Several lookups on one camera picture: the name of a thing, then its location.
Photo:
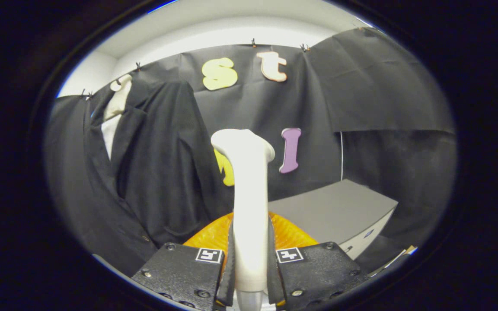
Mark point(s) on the white garment steamer head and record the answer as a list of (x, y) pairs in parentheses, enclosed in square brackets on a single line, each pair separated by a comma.
[(251, 207)]

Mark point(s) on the black backdrop cloth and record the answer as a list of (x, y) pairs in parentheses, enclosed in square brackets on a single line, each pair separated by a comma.
[(383, 86)]

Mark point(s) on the white clothes hanger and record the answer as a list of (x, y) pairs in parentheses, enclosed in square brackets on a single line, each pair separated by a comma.
[(119, 97)]

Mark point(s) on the black suit jacket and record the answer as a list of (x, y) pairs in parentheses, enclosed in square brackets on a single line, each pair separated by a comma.
[(158, 164)]

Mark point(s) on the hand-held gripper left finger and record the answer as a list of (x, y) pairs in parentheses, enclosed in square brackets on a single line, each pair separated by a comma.
[(228, 276)]

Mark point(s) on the grey cabinet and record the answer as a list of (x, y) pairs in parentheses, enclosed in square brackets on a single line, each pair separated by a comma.
[(331, 211)]

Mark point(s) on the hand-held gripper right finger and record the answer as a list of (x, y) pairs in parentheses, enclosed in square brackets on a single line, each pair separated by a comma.
[(273, 276)]

